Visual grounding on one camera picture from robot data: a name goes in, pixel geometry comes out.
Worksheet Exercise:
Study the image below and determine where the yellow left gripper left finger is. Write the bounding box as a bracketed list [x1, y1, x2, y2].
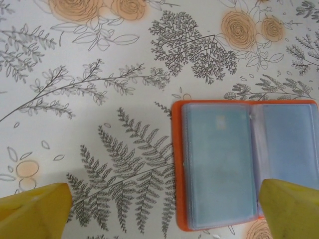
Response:
[0, 183, 73, 239]

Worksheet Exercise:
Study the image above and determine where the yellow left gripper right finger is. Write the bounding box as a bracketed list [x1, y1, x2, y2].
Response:
[260, 178, 319, 239]

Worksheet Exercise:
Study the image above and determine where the orange card holder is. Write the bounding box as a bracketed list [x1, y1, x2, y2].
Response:
[171, 99, 319, 232]

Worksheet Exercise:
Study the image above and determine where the floral patterned tablecloth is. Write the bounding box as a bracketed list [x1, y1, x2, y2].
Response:
[0, 0, 319, 239]

